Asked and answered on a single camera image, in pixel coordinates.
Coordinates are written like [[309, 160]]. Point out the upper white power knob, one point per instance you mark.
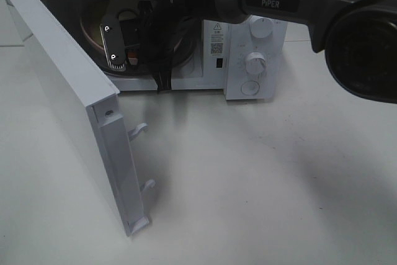
[[261, 27]]

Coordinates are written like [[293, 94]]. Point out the white microwave door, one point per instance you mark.
[[87, 106]]

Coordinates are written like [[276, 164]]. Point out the pink round plate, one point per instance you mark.
[[92, 14]]

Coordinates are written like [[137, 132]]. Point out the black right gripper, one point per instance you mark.
[[162, 30]]

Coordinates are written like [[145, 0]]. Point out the round white door button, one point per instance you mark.
[[250, 88]]

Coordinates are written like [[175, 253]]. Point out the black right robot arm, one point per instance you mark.
[[357, 37]]

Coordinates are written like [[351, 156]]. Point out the white microwave oven body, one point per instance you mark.
[[242, 60]]

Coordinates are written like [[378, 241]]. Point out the white bread sandwich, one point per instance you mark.
[[130, 21]]

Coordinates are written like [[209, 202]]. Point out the glass microwave turntable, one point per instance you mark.
[[182, 57]]

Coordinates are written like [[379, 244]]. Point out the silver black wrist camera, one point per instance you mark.
[[113, 43]]

